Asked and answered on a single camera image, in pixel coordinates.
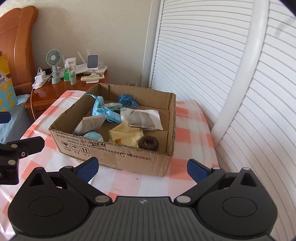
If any green bottle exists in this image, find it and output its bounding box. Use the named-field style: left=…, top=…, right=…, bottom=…
left=63, top=68, right=69, bottom=81

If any wall power socket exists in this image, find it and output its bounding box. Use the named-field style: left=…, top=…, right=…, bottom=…
left=127, top=82, right=137, bottom=87

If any white charging cable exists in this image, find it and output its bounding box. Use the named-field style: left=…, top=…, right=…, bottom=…
left=30, top=67, right=43, bottom=121

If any blue white plush toy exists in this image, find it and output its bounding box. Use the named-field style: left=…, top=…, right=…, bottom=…
left=83, top=131, right=104, bottom=142

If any white remote control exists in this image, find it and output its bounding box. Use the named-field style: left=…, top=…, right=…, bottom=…
left=81, top=74, right=104, bottom=82

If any green mini desk fan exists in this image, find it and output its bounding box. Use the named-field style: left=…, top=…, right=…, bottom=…
left=46, top=49, right=62, bottom=84

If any yellow blue snack bag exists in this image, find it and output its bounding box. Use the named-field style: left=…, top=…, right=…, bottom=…
left=0, top=54, right=18, bottom=112

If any white power strip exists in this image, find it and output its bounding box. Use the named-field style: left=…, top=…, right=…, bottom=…
left=32, top=71, right=50, bottom=89

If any small orange soft toy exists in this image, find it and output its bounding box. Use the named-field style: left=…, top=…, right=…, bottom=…
left=115, top=138, right=122, bottom=145

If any pink checkered tablecloth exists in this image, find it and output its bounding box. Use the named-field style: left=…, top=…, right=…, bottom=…
left=1, top=90, right=218, bottom=240

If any white cloth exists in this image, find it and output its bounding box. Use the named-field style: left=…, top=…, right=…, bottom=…
left=120, top=108, right=163, bottom=131

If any grey lace sachet pouch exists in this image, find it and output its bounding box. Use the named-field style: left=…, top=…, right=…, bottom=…
left=129, top=111, right=155, bottom=129

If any wooden headboard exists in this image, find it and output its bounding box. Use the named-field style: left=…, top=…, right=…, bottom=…
left=1, top=6, right=39, bottom=95

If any white louvered door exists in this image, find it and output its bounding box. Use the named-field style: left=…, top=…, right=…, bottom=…
left=149, top=1, right=295, bottom=240

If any brown cardboard box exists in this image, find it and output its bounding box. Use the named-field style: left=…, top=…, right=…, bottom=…
left=49, top=83, right=176, bottom=177

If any blue tassel string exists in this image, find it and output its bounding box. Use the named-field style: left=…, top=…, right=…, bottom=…
left=117, top=93, right=140, bottom=110

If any white curved pole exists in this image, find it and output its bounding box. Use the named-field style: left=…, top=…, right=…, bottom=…
left=211, top=0, right=269, bottom=147

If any pale green tube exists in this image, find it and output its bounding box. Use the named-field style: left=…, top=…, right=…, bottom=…
left=68, top=66, right=76, bottom=85

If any wooden nightstand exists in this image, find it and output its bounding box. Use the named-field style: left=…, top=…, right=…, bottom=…
left=25, top=74, right=95, bottom=120

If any brown woven scrunchie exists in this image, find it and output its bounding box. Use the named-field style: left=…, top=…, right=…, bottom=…
left=138, top=135, right=159, bottom=151

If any phone on white stand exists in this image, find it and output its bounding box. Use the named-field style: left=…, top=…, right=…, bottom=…
left=86, top=54, right=99, bottom=83

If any white tube upright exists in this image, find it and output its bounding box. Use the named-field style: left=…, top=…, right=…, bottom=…
left=66, top=57, right=76, bottom=68

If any grey blue bed sheet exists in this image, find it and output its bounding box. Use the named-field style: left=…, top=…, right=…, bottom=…
left=0, top=94, right=34, bottom=144

